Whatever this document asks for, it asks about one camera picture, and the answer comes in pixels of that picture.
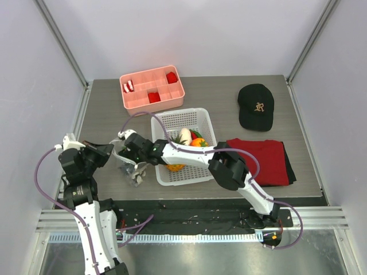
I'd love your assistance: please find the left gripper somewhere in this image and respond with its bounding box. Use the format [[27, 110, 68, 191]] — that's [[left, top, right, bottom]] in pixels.
[[78, 140, 113, 175]]

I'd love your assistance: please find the polka dot zip bag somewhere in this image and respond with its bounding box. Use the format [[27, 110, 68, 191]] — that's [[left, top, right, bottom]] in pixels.
[[110, 138, 148, 187]]

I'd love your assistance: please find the white plastic basket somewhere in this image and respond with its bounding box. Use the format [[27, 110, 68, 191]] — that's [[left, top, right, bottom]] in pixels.
[[151, 108, 217, 186]]

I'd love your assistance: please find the red fake tomato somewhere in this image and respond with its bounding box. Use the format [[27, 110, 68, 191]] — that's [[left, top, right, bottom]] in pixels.
[[190, 137, 208, 147]]

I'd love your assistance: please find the red fake chili pepper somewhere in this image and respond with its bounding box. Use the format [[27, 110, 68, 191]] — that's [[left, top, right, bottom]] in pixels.
[[190, 129, 202, 140]]

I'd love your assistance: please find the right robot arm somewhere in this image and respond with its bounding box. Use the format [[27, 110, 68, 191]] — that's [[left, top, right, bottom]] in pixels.
[[118, 130, 280, 226]]

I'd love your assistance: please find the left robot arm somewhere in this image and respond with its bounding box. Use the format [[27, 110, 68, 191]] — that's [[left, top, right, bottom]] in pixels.
[[58, 134, 128, 274]]

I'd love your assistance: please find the red rolled sock front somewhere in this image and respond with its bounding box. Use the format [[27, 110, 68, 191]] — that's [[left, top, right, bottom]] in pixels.
[[147, 92, 161, 104]]

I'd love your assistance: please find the red rolled sock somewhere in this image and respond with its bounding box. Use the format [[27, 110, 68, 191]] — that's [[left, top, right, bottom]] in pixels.
[[166, 72, 178, 84], [147, 92, 161, 104]]

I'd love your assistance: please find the pink divided organizer box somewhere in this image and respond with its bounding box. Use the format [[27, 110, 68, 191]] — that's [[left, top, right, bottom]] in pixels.
[[119, 65, 185, 115]]

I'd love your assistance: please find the red white striped sock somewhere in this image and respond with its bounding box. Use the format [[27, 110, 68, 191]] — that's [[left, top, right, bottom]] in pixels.
[[123, 80, 135, 93]]

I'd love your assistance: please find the red rolled sock back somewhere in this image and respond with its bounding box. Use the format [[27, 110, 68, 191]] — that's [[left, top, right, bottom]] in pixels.
[[166, 72, 178, 84]]

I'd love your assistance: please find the black baseball cap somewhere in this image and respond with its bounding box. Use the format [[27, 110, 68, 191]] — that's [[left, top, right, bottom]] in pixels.
[[237, 84, 275, 132]]

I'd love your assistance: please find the red folded shirt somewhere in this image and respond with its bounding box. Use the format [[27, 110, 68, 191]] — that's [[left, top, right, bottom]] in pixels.
[[227, 138, 290, 187]]

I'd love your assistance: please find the black folded cloth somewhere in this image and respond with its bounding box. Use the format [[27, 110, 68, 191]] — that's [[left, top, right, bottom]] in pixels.
[[282, 142, 297, 185]]

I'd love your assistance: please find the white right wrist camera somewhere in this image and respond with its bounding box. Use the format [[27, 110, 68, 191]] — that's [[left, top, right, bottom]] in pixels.
[[118, 129, 136, 140]]

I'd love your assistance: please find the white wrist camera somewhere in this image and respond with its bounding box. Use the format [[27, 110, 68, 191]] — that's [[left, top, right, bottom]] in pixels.
[[118, 129, 136, 140], [54, 133, 85, 151]]

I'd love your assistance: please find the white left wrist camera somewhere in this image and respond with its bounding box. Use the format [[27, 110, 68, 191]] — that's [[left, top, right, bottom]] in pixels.
[[54, 133, 85, 151]]

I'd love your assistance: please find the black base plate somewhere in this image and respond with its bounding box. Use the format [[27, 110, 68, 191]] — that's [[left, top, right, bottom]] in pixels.
[[116, 198, 293, 235]]

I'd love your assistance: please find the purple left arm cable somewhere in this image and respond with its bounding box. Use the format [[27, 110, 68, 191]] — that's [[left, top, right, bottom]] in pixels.
[[34, 147, 154, 275]]

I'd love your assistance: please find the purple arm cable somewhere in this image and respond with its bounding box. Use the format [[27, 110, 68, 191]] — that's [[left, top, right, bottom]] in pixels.
[[122, 111, 303, 250], [34, 147, 154, 275]]

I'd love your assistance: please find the white slotted cable duct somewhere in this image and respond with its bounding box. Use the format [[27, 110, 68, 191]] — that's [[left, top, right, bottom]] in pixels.
[[48, 232, 263, 244]]

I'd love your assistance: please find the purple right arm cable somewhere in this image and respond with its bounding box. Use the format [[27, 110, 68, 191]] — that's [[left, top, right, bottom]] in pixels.
[[122, 111, 303, 250]]

